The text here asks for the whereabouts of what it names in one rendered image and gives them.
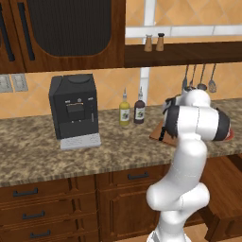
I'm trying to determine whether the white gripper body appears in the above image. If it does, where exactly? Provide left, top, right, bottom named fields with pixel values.
left=162, top=96, right=180, bottom=116

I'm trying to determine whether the wooden cutting board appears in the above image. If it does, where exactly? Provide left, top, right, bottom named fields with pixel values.
left=148, top=120, right=178, bottom=147

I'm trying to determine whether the red plate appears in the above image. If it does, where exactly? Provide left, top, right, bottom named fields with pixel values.
left=225, top=127, right=236, bottom=142

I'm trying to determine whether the short wooden drawer front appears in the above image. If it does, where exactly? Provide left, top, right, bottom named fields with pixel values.
left=95, top=164, right=171, bottom=191

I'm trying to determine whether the dark sauce bottle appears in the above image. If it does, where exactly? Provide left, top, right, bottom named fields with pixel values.
left=133, top=86, right=147, bottom=125

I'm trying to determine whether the hanging metal spatula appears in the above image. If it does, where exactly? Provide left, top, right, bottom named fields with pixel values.
left=181, top=64, right=190, bottom=92

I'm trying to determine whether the hanging metal spoon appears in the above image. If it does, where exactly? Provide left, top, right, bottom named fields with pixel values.
left=188, top=64, right=198, bottom=90

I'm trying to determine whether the hanging metal ladle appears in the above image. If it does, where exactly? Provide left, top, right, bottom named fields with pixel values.
left=197, top=63, right=208, bottom=92

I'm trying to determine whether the yellow oil bottle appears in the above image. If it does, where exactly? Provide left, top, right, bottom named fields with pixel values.
left=118, top=87, right=131, bottom=128

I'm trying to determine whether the hanging metal slotted turner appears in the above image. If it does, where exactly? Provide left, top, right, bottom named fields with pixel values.
left=208, top=63, right=218, bottom=94

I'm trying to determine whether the wooden pepper shaker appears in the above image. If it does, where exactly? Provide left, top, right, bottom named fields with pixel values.
left=155, top=32, right=165, bottom=53

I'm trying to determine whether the wooden salt shaker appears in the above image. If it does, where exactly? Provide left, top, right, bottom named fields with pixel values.
left=144, top=33, right=154, bottom=53

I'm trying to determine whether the black coffee machine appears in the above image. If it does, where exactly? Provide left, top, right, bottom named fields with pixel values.
left=48, top=73, right=102, bottom=151

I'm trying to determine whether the wooden base cupboard door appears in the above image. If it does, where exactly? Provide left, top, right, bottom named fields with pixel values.
left=98, top=184, right=163, bottom=242

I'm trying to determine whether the dark wooden wall shelf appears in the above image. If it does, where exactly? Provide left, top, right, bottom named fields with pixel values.
left=124, top=41, right=242, bottom=69

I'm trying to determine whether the black drawer handle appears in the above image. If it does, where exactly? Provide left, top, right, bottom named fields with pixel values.
left=22, top=210, right=46, bottom=221
left=12, top=187, right=40, bottom=199
left=29, top=229, right=52, bottom=240
left=127, top=171, right=150, bottom=182

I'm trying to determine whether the wall cupboard door dark panel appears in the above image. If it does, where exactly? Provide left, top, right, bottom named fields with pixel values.
left=9, top=0, right=127, bottom=74

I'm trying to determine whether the grey wall socket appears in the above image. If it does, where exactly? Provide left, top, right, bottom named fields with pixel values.
left=10, top=73, right=29, bottom=93
left=0, top=74, right=14, bottom=94

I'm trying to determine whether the black cupboard door handle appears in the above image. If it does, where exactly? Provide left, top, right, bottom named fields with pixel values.
left=17, top=2, right=36, bottom=61
left=0, top=3, right=16, bottom=62

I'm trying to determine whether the plain wall cupboard door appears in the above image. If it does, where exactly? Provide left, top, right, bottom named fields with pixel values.
left=0, top=0, right=26, bottom=75

